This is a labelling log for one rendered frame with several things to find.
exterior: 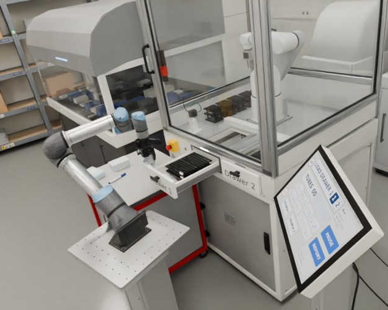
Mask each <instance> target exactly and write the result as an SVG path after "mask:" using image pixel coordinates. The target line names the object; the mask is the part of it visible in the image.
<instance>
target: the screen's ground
mask: <svg viewBox="0 0 388 310"><path fill-rule="evenodd" d="M313 156H314V157H315V159H316V160H318V159H319V158H320V159H321V161H322V163H323V165H324V166H325V168H326V170H327V171H328V173H329V175H330V177H331V179H332V180H333V182H334V184H335V185H336V187H337V189H338V191H339V192H340V194H341V196H342V198H343V200H344V201H345V204H344V205H343V206H342V207H341V208H340V209H339V210H338V211H337V212H336V213H335V214H334V213H333V211H332V209H331V207H330V205H329V203H328V201H327V199H326V197H325V195H324V193H323V191H322V189H321V187H320V185H319V183H318V181H317V179H316V177H315V175H314V173H313V171H312V169H311V168H309V167H308V165H307V164H306V165H305V166H303V168H302V169H301V170H300V171H299V173H298V174H297V175H296V176H295V177H294V178H293V179H292V180H291V181H290V182H289V184H288V185H287V186H288V189H289V192H290V190H291V189H292V188H293V187H294V186H295V184H296V183H297V182H298V181H299V180H300V179H301V180H302V183H303V185H304V188H305V190H306V192H307V195H308V197H309V199H310V202H311V204H312V207H313V209H314V211H315V214H316V216H317V218H318V221H319V223H320V226H321V228H320V229H319V230H318V231H317V232H316V233H315V234H314V235H313V236H312V237H311V238H310V239H309V240H308V241H307V242H305V240H304V237H303V235H302V232H301V229H300V226H299V223H298V220H297V217H296V214H295V211H294V208H293V205H292V202H291V199H290V197H289V194H288V193H287V194H286V196H285V197H284V198H282V196H281V193H280V194H279V195H278V196H277V199H278V203H279V206H280V210H281V214H282V217H283V221H284V224H285V228H286V232H287V234H288V238H289V242H290V245H291V249H292V252H293V256H294V260H295V262H296V266H297V271H298V273H299V277H300V280H301V284H302V283H303V282H304V281H305V280H307V279H308V278H309V277H310V276H311V275H312V274H313V273H314V272H315V271H316V270H317V269H318V268H320V267H321V266H322V265H323V264H324V263H325V262H326V261H328V260H329V259H330V258H331V257H332V256H333V255H334V254H335V253H336V252H337V251H338V250H339V249H340V248H342V247H343V246H344V245H345V244H346V243H347V242H348V241H350V240H351V238H353V237H354V236H355V235H356V234H357V233H358V232H359V231H360V230H361V229H363V226H362V224H361V223H360V220H359V219H358V217H357V216H356V214H355V212H354V210H353V209H352V207H351V206H350V204H349V202H348V200H347V199H346V197H345V195H344V193H343V192H342V190H341V188H340V187H339V185H338V183H337V181H336V180H335V178H334V177H333V174H332V173H331V171H330V170H329V168H328V166H327V164H326V163H325V161H324V160H323V158H322V156H321V154H320V153H319V151H317V152H316V153H315V154H314V155H313ZM316 185H317V186H318V188H319V190H320V192H321V195H322V197H323V199H324V201H325V203H326V205H327V207H328V209H329V211H330V213H331V215H332V217H331V218H330V219H329V220H328V221H327V222H326V223H325V224H324V225H322V223H321V220H320V217H319V216H318V213H317V211H316V208H315V206H314V204H313V202H312V199H311V197H310V194H309V193H310V192H311V191H312V190H313V189H314V187H316ZM287 197H289V201H290V203H291V206H292V209H293V211H292V212H291V213H290V214H289V215H288V216H287V217H286V218H285V216H284V213H283V210H282V207H281V203H282V202H283V201H284V200H285V199H286V198H287ZM293 213H294V216H295V218H296V221H297V225H298V227H299V229H298V230H297V231H296V232H295V233H294V234H293V235H292V236H291V237H290V235H289V231H288V227H287V224H286V220H287V219H288V218H289V217H290V216H291V215H292V214H293ZM328 225H330V226H331V229H332V230H333V233H334V235H335V237H336V239H337V241H338V243H339V247H338V248H337V249H336V250H335V251H334V252H333V253H332V254H330V255H329V254H328V251H327V249H326V247H325V244H324V241H323V239H322V237H321V234H320V233H321V232H322V231H323V230H324V229H325V228H326V227H327V226H328ZM316 237H318V240H319V243H320V245H321V248H322V250H323V253H324V255H325V258H326V259H325V260H324V261H322V262H321V263H320V264H319V265H318V266H317V267H315V264H314V262H313V258H312V255H311V252H310V249H309V246H308V245H309V244H310V243H311V242H312V241H313V240H314V239H315V238H316Z"/></svg>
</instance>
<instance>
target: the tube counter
mask: <svg viewBox="0 0 388 310"><path fill-rule="evenodd" d="M309 194H310V197H311V199H312V202H313V204H314V206H315V208H316V211H317V213H318V216H319V217H320V220H321V223H322V225H324V224H325V223H326V222H327V221H328V220H329V219H330V218H331V217H332V215H331V213H330V211H329V209H328V207H327V205H326V203H325V201H324V199H323V197H322V195H321V192H320V190H319V188H318V186H317V185H316V187H314V189H313V190H312V191H311V192H310V193H309Z"/></svg>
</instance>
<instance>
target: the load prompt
mask: <svg viewBox="0 0 388 310"><path fill-rule="evenodd" d="M311 169H312V171H313V173H314V175H315V177H316V179H317V181H318V183H319V185H320V187H321V189H322V191H323V193H324V195H325V197H326V199H327V201H328V203H329V205H330V207H331V209H332V211H333V213H334V214H335V213H336V212H337V211H338V210H339V209H340V208H341V207H342V206H343V205H344V204H345V201H344V200H343V198H342V196H341V194H340V192H339V191H338V189H337V187H336V185H335V184H334V182H333V180H332V179H331V177H330V175H329V173H328V171H327V170H326V168H325V166H324V165H323V163H322V161H321V159H320V158H319V159H318V160H317V161H316V163H314V165H313V166H312V167H311Z"/></svg>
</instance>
